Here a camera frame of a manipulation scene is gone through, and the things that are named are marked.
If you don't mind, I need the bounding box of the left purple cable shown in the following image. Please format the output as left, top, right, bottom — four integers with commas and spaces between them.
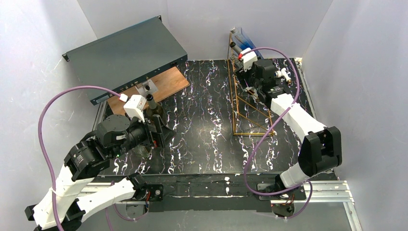
38, 85, 151, 231

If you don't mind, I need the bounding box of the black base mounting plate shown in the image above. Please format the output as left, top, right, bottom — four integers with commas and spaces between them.
102, 173, 306, 214

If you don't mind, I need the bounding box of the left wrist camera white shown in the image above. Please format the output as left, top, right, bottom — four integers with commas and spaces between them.
123, 95, 147, 123

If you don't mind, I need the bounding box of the aluminium frame rail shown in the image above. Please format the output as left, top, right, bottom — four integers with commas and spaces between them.
60, 181, 364, 231

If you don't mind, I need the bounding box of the grey rack server box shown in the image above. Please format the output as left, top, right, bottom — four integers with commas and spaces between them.
62, 16, 188, 93

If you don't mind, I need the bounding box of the white pipe fitting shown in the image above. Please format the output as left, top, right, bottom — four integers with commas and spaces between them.
275, 68, 292, 85

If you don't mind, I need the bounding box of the wooden board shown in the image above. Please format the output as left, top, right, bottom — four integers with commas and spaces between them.
107, 67, 190, 115

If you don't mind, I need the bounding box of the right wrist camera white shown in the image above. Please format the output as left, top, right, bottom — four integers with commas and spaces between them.
238, 48, 258, 72

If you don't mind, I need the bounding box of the clear round glass bottle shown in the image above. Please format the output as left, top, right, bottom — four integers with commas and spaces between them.
130, 145, 153, 158

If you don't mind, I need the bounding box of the purple cable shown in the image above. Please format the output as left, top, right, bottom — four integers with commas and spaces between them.
242, 47, 313, 220
38, 85, 151, 231

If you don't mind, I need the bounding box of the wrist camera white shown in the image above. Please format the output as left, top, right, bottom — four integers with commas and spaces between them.
123, 95, 147, 123
238, 48, 258, 72

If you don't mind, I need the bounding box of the gold wire wine rack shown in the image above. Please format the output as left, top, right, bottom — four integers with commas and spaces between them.
227, 47, 272, 137

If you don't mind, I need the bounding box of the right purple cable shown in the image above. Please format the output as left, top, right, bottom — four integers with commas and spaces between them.
242, 47, 313, 220

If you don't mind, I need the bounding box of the blue glass bottle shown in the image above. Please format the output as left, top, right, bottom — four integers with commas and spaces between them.
230, 27, 256, 50

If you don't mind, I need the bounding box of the metal bracket with knob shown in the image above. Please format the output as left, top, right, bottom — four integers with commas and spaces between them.
136, 79, 158, 97

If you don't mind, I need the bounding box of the dark brown wine bottle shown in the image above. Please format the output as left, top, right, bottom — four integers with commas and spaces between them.
229, 41, 242, 55

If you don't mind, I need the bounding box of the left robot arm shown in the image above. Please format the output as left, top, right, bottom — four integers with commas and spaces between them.
25, 115, 175, 231

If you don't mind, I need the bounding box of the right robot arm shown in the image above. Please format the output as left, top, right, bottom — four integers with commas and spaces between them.
235, 59, 342, 196

